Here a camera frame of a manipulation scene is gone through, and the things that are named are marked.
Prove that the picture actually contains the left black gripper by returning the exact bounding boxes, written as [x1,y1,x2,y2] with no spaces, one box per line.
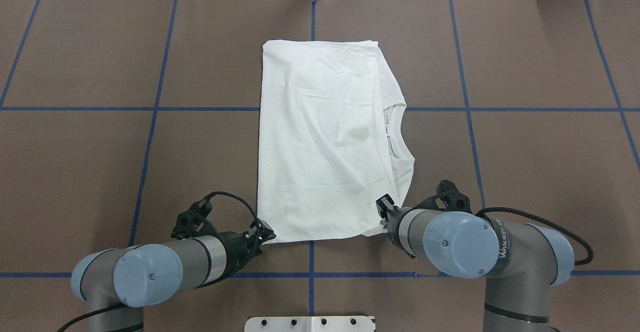
[220,219,277,277]

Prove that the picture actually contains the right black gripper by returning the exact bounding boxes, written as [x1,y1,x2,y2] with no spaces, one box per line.
[375,195,416,258]

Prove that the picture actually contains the white long-sleeve printed shirt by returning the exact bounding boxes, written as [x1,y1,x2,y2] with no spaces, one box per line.
[257,40,415,243]

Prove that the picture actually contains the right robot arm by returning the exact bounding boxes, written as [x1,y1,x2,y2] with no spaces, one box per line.
[376,195,575,331]

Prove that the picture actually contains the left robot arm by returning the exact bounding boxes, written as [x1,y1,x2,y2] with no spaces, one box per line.
[60,220,276,331]

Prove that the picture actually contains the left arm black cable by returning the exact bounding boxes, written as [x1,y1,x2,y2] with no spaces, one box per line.
[55,192,261,332]

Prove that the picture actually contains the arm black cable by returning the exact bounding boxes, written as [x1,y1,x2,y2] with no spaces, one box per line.
[475,207,595,266]
[55,192,261,332]

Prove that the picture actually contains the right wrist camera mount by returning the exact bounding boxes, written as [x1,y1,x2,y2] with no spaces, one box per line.
[416,180,473,214]

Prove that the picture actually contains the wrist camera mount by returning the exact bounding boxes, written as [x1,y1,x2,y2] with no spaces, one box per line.
[170,200,216,240]
[416,180,473,214]

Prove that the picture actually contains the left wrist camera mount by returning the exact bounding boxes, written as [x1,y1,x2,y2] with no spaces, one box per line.
[170,200,216,240]

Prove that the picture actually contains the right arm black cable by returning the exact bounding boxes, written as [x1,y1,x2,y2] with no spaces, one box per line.
[475,207,595,266]

